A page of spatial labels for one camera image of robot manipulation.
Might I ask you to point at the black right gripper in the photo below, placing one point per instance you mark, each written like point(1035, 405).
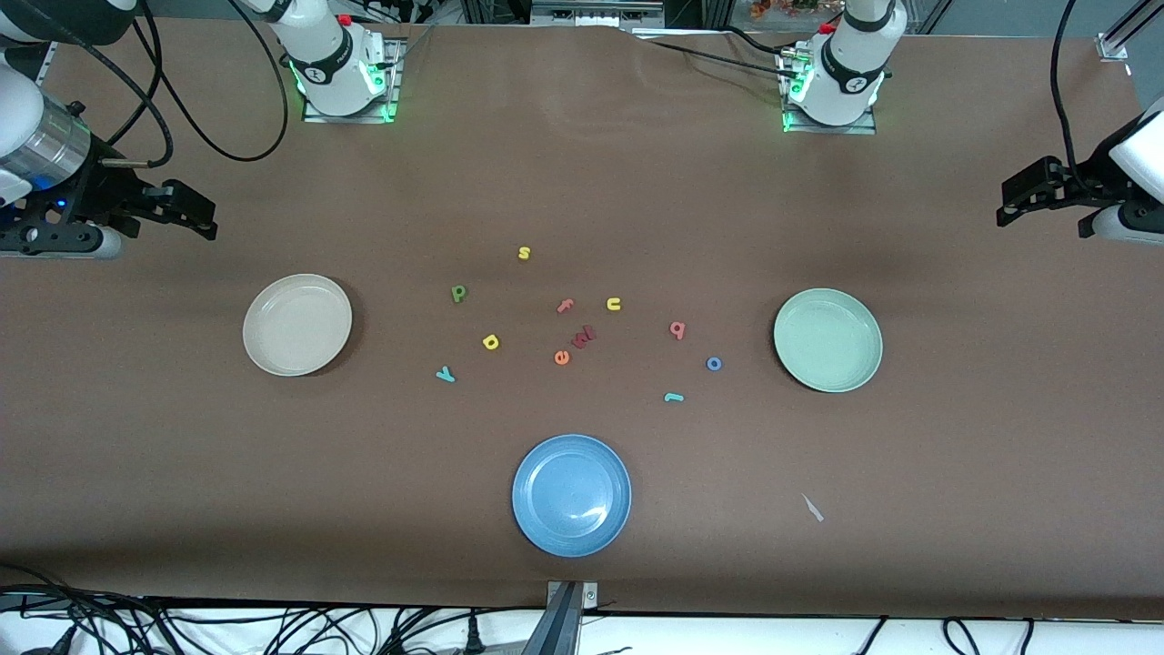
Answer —
point(98, 193)

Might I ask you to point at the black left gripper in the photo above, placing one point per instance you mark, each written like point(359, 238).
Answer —
point(1084, 185)

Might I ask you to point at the teal letter y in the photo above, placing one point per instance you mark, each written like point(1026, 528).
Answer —
point(445, 374)

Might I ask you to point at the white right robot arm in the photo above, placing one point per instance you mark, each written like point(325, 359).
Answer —
point(332, 64)

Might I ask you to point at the beige brown plate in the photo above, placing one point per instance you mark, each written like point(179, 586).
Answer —
point(297, 325)

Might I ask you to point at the light green plate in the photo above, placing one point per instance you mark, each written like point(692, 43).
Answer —
point(827, 340)

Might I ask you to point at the orange flowers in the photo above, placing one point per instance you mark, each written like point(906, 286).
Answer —
point(782, 7)

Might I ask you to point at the white paper scrap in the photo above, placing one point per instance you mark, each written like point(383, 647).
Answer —
point(812, 508)

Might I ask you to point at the dark red letter w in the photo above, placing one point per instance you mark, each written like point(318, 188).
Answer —
point(583, 337)

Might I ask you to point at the grey metal box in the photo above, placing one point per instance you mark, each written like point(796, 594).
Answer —
point(591, 14)

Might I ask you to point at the blue plate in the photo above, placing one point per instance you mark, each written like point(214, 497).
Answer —
point(571, 495)

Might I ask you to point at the black power plug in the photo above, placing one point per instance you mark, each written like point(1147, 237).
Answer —
point(473, 637)

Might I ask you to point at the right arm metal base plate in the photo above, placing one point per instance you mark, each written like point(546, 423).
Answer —
point(314, 114)

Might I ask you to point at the aluminium frame corner bracket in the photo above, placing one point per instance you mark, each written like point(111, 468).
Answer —
point(1111, 44)

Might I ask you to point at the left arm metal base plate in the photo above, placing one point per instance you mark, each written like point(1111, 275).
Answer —
point(864, 127)

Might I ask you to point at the aluminium frame profile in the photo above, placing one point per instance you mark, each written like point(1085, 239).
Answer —
point(41, 64)

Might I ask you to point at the metal table edge bracket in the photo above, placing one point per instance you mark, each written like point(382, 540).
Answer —
point(571, 609)

